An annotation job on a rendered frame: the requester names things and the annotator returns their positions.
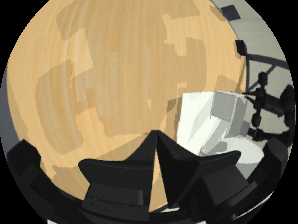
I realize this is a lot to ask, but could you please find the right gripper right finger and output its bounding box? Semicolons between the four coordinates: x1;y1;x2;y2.
156;130;241;209

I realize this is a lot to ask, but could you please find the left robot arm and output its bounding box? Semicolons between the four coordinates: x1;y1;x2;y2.
247;84;296;147

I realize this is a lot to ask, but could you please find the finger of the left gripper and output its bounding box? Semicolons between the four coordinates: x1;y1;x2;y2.
243;96;259;110
242;88;261;97

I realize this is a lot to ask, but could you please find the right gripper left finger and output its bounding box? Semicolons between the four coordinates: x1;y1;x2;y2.
78;130;157;207

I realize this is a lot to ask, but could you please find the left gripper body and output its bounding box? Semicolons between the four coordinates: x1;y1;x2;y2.
251;71;278;128

